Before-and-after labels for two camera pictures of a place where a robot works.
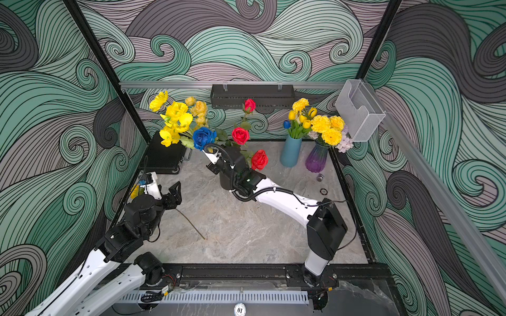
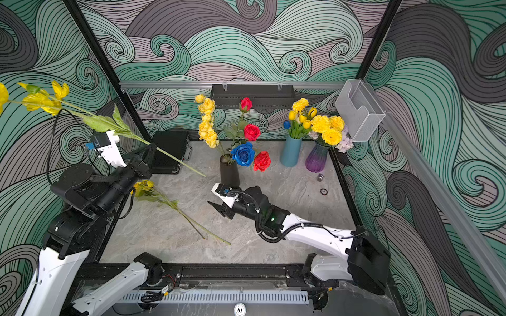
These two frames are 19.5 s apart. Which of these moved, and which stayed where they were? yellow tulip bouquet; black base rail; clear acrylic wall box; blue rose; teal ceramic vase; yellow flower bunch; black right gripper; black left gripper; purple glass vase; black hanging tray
Moved: black left gripper; yellow flower bunch; black right gripper; blue rose
Stayed: black base rail; teal ceramic vase; clear acrylic wall box; black hanging tray; purple glass vase; yellow tulip bouquet
